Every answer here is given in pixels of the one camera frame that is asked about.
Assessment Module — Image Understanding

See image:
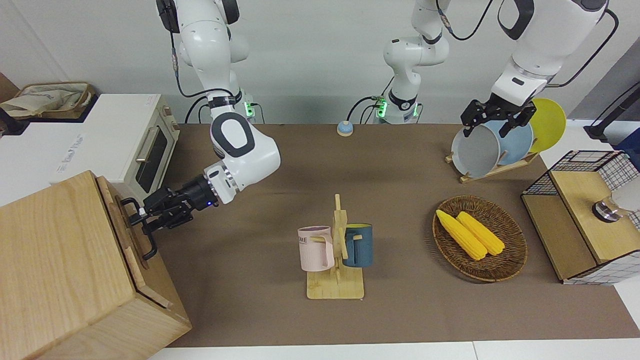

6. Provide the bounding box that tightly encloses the wooden mug tree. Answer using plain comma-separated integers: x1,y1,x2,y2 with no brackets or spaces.
306,194,366,301

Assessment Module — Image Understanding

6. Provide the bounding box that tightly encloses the pink mug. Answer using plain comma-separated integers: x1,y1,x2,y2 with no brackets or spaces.
297,226,336,272

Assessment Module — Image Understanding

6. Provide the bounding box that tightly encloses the brown table mat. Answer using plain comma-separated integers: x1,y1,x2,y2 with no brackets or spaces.
147,123,640,348

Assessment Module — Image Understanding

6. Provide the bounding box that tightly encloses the black metal stand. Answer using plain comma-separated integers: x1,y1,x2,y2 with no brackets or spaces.
584,82,640,142

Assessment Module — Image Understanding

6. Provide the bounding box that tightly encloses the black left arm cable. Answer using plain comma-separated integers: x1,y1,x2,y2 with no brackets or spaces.
547,7,621,89

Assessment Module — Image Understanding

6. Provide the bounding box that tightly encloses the wooden shelf with wire grid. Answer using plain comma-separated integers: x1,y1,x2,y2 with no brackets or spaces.
521,150,640,286

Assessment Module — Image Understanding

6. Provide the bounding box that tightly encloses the light wooden cabinet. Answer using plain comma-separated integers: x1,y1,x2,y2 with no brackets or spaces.
0,170,193,360

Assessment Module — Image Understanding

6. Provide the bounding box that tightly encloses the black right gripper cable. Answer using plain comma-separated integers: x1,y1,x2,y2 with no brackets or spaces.
170,27,243,101

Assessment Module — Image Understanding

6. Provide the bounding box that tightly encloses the beige cloth bag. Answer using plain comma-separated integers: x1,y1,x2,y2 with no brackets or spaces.
0,81,96,121

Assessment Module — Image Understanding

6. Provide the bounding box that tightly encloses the brown wicker basket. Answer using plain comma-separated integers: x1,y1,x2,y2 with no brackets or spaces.
432,195,528,283

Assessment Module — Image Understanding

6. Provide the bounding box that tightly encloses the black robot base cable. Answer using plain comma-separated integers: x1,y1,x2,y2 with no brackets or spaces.
347,75,396,125

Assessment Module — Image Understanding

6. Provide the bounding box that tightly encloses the dark blue mug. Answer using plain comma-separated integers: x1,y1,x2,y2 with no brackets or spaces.
342,223,374,268

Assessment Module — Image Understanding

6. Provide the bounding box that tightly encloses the wooden plate rack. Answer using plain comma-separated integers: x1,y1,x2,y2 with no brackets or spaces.
445,150,541,185

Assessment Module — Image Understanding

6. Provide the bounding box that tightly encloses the light blue plate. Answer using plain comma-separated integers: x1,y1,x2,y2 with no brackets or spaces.
487,120,535,166

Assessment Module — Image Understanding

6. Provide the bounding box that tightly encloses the yellow plate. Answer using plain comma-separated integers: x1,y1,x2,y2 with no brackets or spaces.
530,98,567,154

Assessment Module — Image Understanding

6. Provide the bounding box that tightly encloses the grey plate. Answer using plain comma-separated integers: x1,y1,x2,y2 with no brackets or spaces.
451,123,502,180

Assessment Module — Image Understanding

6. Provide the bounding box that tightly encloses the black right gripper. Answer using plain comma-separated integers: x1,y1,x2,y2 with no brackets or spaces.
129,177,219,236

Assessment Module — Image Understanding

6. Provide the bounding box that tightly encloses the yellow corn cob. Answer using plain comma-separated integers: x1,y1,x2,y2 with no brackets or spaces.
436,209,487,261
456,211,506,257

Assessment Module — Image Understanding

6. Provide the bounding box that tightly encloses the wooden drawer with black handle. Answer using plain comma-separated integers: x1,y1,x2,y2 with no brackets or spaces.
96,175,173,309

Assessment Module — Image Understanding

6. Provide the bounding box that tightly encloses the white toaster oven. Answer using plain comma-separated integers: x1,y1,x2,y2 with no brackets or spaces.
50,93,180,206

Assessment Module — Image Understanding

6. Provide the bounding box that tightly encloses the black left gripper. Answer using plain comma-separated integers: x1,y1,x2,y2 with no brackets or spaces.
461,97,532,139

